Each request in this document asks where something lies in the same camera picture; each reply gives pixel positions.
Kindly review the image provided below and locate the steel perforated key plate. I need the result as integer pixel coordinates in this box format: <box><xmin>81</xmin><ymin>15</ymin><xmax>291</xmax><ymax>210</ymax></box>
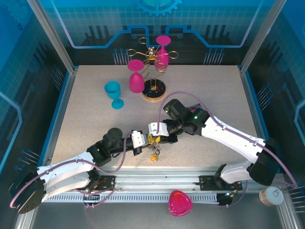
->
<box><xmin>148</xmin><ymin>143</ymin><xmax>163</xmax><ymax>156</ymax></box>

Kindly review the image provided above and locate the blue plastic goblet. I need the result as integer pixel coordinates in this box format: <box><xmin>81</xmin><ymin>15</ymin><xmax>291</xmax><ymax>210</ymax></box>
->
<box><xmin>104</xmin><ymin>81</ymin><xmax>124</xmax><ymax>110</ymax></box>

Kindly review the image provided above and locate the pink plastic goblet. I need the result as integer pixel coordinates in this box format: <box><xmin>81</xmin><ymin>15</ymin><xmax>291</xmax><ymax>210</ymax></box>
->
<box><xmin>153</xmin><ymin>35</ymin><xmax>172</xmax><ymax>71</ymax></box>
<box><xmin>127</xmin><ymin>59</ymin><xmax>145</xmax><ymax>94</ymax></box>

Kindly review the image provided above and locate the pink plastic bowl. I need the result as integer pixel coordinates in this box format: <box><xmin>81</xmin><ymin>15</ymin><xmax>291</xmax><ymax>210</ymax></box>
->
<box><xmin>168</xmin><ymin>190</ymin><xmax>193</xmax><ymax>217</ymax></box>

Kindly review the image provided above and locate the white lidded brown jar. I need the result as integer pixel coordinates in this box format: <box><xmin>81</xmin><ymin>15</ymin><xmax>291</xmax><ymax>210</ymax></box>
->
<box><xmin>259</xmin><ymin>186</ymin><xmax>285</xmax><ymax>206</ymax></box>

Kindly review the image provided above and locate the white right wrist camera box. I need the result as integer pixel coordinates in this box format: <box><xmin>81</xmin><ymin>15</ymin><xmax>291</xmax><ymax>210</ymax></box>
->
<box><xmin>147</xmin><ymin>121</ymin><xmax>168</xmax><ymax>137</ymax></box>

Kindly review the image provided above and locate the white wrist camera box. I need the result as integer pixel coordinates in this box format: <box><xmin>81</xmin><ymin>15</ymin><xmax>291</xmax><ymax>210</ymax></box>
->
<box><xmin>147</xmin><ymin>121</ymin><xmax>168</xmax><ymax>137</ymax></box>
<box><xmin>130</xmin><ymin>130</ymin><xmax>146</xmax><ymax>148</ymax></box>

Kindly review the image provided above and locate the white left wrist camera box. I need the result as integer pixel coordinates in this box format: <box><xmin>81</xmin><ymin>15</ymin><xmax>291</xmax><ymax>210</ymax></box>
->
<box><xmin>130</xmin><ymin>130</ymin><xmax>146</xmax><ymax>148</ymax></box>

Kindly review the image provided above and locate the aluminium mounting rail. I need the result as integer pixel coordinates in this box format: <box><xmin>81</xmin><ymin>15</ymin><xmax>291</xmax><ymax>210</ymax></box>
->
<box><xmin>95</xmin><ymin>167</ymin><xmax>224</xmax><ymax>194</ymax></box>

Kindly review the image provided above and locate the gold wire glass rack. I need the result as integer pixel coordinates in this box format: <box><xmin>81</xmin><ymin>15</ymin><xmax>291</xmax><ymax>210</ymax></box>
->
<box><xmin>125</xmin><ymin>37</ymin><xmax>179</xmax><ymax>103</ymax></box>

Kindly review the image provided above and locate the white slotted cable duct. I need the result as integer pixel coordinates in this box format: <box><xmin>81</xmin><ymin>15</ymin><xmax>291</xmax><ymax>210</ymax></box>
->
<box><xmin>44</xmin><ymin>192</ymin><xmax>221</xmax><ymax>204</ymax></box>

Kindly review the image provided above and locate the aluminium frame side rail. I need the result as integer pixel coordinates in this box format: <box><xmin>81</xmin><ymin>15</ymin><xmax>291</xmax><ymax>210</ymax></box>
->
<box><xmin>39</xmin><ymin>68</ymin><xmax>79</xmax><ymax>167</ymax></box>
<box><xmin>238</xmin><ymin>66</ymin><xmax>271</xmax><ymax>144</ymax></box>

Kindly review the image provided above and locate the aluminium frame post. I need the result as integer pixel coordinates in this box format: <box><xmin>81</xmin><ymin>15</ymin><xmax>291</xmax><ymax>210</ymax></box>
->
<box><xmin>238</xmin><ymin>0</ymin><xmax>286</xmax><ymax>74</ymax></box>
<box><xmin>26</xmin><ymin>0</ymin><xmax>78</xmax><ymax>73</ymax></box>

